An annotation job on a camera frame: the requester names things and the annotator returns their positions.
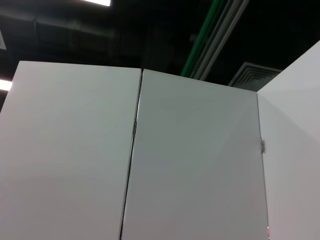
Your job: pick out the white partition panel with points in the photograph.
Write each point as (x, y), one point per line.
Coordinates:
(67, 150)
(195, 162)
(292, 137)

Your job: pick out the green ceiling pipe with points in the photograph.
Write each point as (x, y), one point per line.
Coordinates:
(200, 40)

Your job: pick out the white ceiling conduit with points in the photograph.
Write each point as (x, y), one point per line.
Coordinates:
(220, 37)

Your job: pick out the square ceiling air vent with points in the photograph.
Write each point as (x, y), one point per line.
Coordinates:
(252, 76)

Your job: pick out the metal partition hinge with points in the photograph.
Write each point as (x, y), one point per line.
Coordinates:
(262, 145)

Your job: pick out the rectangular ceiling light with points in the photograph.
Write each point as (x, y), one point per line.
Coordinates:
(5, 85)
(97, 2)

